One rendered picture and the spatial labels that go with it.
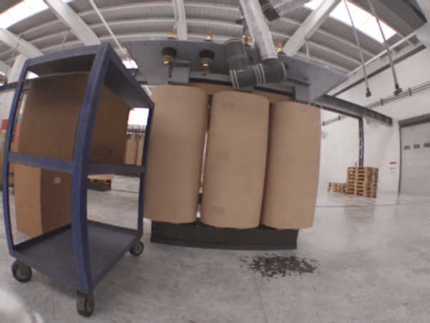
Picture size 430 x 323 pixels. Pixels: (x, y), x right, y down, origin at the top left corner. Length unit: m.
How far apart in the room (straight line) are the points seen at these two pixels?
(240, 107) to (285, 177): 0.54
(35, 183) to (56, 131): 0.71
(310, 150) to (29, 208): 1.89
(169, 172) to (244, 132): 0.52
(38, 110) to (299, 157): 1.40
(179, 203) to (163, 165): 0.26
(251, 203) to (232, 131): 0.47
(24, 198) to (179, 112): 1.17
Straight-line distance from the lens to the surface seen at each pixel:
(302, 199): 1.37
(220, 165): 1.19
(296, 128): 1.36
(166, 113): 1.25
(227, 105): 1.26
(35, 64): 0.88
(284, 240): 1.55
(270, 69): 0.99
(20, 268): 0.98
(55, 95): 0.72
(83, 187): 0.58
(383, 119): 15.75
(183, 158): 1.19
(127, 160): 7.07
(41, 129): 0.73
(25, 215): 1.48
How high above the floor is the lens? 0.56
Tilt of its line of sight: 2 degrees up
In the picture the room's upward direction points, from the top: 6 degrees clockwise
